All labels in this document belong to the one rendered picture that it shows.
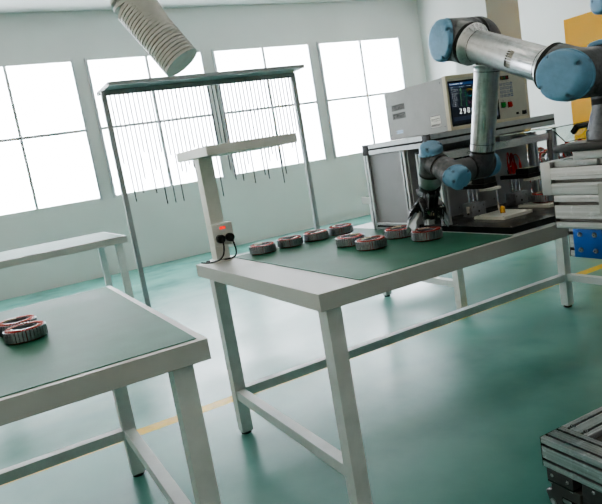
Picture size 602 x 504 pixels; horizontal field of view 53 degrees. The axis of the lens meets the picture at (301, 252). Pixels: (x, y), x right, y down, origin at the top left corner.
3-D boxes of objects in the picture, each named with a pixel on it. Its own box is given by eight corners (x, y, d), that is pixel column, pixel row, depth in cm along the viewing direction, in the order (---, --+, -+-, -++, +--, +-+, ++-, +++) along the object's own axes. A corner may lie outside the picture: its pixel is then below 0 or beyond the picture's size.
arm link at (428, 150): (429, 154, 187) (413, 143, 193) (429, 184, 194) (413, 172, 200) (450, 145, 189) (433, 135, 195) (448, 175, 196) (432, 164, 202)
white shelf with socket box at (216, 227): (315, 249, 237) (296, 132, 230) (228, 271, 220) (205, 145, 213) (276, 245, 268) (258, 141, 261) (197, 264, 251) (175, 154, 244)
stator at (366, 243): (393, 245, 215) (391, 235, 215) (366, 252, 211) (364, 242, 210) (377, 243, 225) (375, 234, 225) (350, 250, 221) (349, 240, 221)
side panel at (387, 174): (420, 229, 243) (409, 149, 238) (414, 231, 242) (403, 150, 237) (379, 227, 268) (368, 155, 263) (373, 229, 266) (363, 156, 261)
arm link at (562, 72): (628, 50, 137) (464, 12, 178) (583, 55, 131) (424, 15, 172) (612, 102, 143) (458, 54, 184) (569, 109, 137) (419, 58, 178)
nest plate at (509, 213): (532, 212, 225) (532, 208, 225) (504, 219, 219) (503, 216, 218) (501, 212, 239) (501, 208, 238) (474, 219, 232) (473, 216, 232)
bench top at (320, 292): (751, 178, 263) (750, 167, 262) (321, 312, 162) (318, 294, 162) (554, 186, 351) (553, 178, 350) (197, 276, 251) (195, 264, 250)
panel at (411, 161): (531, 196, 271) (524, 128, 266) (417, 225, 241) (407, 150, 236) (529, 196, 272) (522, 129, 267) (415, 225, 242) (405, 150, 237)
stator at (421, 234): (447, 238, 212) (445, 227, 212) (415, 243, 212) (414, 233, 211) (438, 234, 223) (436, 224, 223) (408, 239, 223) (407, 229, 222)
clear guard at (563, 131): (607, 134, 231) (606, 118, 230) (565, 142, 220) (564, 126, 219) (537, 142, 259) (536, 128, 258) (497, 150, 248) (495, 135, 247)
